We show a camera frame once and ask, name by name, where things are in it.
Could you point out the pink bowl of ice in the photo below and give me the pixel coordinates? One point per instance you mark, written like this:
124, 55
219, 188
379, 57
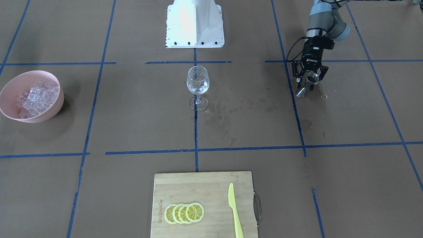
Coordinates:
32, 97

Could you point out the steel double jigger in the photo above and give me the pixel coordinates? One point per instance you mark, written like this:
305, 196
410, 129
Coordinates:
307, 81

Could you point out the lemon slice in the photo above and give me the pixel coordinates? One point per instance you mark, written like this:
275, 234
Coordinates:
195, 212

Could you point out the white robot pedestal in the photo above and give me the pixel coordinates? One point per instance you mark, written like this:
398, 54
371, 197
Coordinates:
194, 24

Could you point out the yellow plastic knife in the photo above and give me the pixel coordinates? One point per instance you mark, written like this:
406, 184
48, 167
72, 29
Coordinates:
233, 206

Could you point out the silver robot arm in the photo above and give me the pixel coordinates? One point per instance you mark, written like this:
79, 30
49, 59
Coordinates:
325, 26

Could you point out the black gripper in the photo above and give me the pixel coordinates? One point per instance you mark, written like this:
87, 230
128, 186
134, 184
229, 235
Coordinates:
310, 58

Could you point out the bamboo cutting board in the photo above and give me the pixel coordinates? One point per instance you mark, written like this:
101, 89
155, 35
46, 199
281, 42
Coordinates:
203, 205

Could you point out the clear wine glass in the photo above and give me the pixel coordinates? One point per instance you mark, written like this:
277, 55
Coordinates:
198, 82

